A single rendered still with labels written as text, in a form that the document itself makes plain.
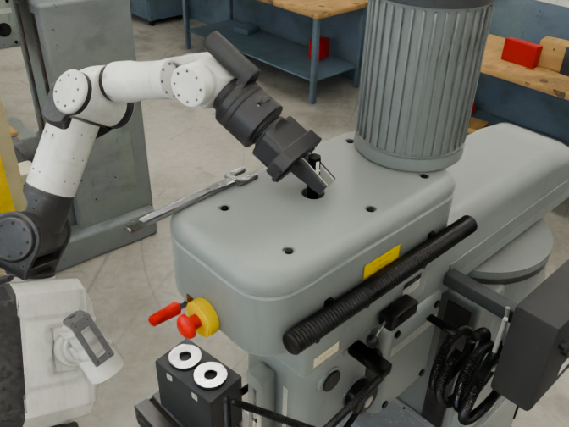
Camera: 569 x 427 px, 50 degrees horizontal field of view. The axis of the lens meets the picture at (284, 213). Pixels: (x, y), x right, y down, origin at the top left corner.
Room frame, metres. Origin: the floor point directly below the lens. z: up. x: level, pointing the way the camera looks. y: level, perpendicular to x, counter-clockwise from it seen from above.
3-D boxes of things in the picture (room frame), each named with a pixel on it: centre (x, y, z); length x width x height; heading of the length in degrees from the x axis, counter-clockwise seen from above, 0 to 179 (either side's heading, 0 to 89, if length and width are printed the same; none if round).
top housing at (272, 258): (0.85, -0.06, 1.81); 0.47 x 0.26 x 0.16; 134
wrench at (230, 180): (0.80, 0.14, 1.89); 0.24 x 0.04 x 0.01; 137
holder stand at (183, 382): (1.14, 0.22, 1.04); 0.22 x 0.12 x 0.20; 51
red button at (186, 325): (0.66, 0.14, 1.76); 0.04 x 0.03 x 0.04; 44
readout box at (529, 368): (0.80, -0.49, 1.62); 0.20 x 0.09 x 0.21; 134
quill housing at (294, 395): (0.84, -0.05, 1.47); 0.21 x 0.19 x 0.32; 44
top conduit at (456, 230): (0.75, -0.17, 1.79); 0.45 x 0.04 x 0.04; 134
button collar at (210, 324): (0.68, 0.12, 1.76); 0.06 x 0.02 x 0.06; 44
